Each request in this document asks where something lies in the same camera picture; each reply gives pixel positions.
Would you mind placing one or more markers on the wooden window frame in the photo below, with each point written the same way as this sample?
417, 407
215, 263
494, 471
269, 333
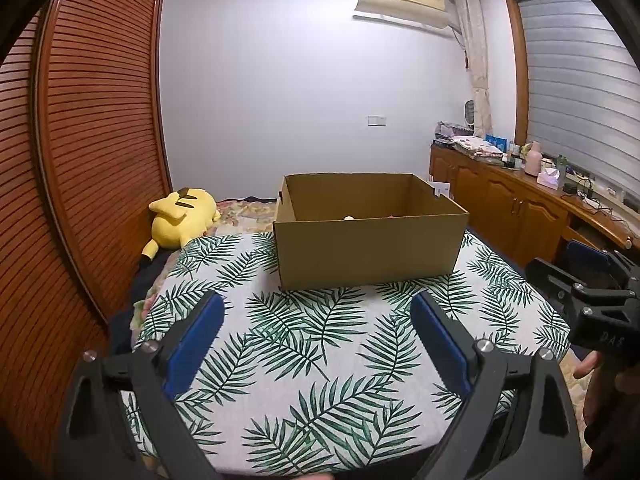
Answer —
517, 60

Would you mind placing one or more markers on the green bottle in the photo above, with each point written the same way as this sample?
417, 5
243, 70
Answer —
561, 167

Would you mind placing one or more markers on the small white desk fan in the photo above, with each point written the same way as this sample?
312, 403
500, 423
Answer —
470, 116

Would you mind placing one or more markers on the yellow plush toy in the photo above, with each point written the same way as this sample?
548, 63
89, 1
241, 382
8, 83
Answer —
182, 215

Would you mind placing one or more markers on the blue box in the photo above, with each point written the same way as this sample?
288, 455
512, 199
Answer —
496, 143

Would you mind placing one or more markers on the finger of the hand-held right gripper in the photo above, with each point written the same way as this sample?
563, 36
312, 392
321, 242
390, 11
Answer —
555, 282
592, 255

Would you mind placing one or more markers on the pink tissue box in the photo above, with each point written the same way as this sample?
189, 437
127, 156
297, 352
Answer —
548, 179

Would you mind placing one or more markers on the pink bottle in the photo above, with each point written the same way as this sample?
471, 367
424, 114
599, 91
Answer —
533, 160

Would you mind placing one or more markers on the floral tied curtain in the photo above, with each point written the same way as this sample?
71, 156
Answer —
475, 60

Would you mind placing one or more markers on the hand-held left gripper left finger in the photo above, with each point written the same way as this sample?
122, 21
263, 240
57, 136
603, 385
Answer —
195, 345

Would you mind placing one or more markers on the leaf print tablecloth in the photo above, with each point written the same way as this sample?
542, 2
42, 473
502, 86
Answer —
325, 360

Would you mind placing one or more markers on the white wall switch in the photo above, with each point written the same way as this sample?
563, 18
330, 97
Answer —
376, 120

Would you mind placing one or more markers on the wooden louvered wardrobe door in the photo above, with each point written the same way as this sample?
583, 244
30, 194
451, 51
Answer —
105, 135
25, 260

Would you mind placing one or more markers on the person's right hand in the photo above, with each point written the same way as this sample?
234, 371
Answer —
615, 410

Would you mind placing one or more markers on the dark blue blanket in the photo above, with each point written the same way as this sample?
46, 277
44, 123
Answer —
137, 300

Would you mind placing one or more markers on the brown cardboard box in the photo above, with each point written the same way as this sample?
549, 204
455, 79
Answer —
370, 250

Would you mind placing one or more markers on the floral blanket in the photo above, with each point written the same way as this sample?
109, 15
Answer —
245, 210

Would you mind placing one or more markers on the purple folded cloth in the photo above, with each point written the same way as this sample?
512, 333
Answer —
450, 130

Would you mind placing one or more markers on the white power strip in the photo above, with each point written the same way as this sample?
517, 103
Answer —
592, 201

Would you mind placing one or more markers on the grey window blind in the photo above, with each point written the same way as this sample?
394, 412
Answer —
580, 90

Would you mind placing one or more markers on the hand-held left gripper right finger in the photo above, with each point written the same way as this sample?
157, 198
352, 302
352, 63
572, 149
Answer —
442, 345

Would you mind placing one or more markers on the wooden side cabinet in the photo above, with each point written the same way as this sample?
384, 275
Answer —
510, 205

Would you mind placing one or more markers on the floral folded cloth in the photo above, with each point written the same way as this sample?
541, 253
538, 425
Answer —
477, 147

